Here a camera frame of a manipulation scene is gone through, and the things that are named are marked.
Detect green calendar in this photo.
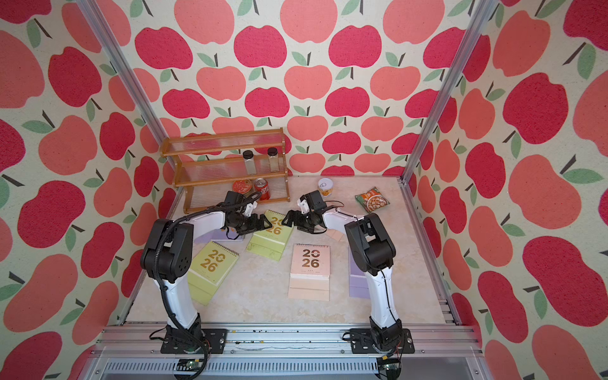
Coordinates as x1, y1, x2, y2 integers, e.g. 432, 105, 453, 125
187, 242, 240, 306
246, 210, 293, 261

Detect pink calendar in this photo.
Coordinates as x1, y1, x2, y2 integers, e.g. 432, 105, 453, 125
326, 229, 345, 242
288, 244, 331, 302

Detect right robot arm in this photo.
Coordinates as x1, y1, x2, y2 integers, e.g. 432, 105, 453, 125
282, 191, 404, 352

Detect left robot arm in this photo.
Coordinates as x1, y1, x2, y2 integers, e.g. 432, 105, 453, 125
140, 191, 271, 345

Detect white yellow food can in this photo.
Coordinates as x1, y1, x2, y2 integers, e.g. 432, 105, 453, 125
318, 177, 334, 198

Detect flat red tin can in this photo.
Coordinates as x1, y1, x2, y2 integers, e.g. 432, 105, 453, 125
232, 179, 254, 196

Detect red soda can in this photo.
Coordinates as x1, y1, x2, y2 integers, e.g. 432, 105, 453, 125
253, 178, 271, 201

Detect purple calendar near shelf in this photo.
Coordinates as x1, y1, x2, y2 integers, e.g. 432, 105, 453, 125
208, 230, 245, 242

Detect wooden tiered shelf rack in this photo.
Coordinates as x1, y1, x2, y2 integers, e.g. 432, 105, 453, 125
161, 128, 291, 214

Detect left glass spice jar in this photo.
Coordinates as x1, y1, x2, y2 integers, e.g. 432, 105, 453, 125
242, 150, 257, 176

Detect glass spice jar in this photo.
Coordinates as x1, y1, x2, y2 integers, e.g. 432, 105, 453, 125
267, 147, 280, 173
242, 150, 257, 176

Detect green orange snack packet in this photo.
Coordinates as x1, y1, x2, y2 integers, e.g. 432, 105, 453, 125
355, 187, 390, 213

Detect right glass spice jar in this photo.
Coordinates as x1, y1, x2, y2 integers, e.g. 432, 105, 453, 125
267, 147, 280, 173

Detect purple calendar right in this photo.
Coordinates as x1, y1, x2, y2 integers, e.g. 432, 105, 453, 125
348, 250, 370, 299

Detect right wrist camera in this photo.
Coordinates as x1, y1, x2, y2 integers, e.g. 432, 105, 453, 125
298, 199, 310, 214

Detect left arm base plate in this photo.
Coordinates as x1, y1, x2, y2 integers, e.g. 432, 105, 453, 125
160, 326, 227, 355

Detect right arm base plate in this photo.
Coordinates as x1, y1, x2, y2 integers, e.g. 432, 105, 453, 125
341, 329, 416, 355

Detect aluminium frame rail front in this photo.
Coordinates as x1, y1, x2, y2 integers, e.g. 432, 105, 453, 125
77, 323, 492, 379

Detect left aluminium corner post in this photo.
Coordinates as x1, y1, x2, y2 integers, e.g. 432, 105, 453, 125
76, 0, 167, 157

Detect aluminium corner post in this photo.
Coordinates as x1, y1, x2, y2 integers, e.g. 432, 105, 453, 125
76, 0, 167, 157
401, 0, 500, 185

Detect right aluminium corner post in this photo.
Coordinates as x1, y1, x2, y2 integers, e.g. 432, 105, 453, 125
401, 0, 500, 185

